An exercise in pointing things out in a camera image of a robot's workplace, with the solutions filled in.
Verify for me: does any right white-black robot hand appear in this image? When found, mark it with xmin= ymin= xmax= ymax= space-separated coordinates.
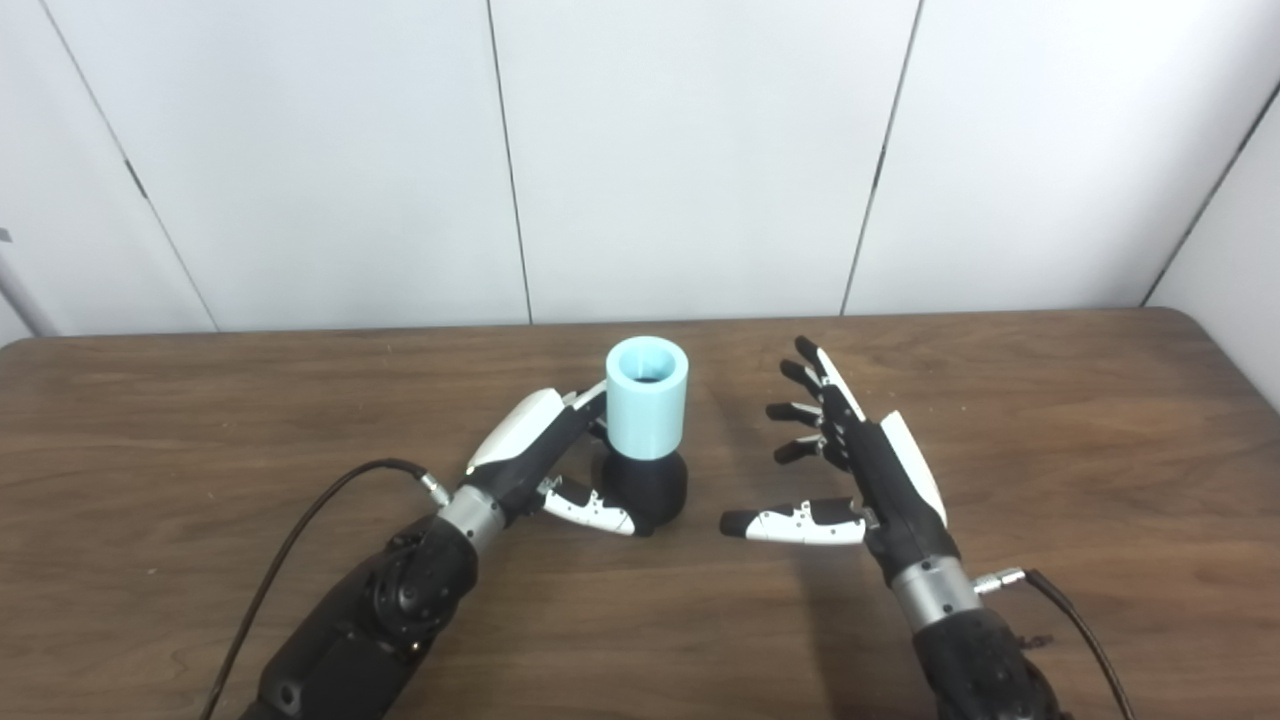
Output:
xmin=720 ymin=336 xmax=961 ymax=586

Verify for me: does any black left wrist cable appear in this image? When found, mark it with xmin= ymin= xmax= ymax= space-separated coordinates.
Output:
xmin=198 ymin=458 xmax=451 ymax=720

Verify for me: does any light-blue hose piece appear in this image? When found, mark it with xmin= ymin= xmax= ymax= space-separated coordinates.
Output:
xmin=605 ymin=336 xmax=691 ymax=461

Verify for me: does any left white-black robot hand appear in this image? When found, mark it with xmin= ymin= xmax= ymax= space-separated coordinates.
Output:
xmin=465 ymin=380 xmax=638 ymax=537

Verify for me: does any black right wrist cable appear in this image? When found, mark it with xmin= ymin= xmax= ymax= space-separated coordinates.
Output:
xmin=975 ymin=567 xmax=1136 ymax=720

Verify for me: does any white wall corner post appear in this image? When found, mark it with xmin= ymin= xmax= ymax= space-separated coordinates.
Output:
xmin=0 ymin=225 xmax=66 ymax=338

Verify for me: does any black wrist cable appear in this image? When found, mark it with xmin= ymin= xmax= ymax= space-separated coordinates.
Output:
xmin=975 ymin=567 xmax=1136 ymax=720
xmin=198 ymin=458 xmax=451 ymax=720

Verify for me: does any black nozzle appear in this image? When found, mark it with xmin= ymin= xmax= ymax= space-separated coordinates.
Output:
xmin=595 ymin=450 xmax=689 ymax=537

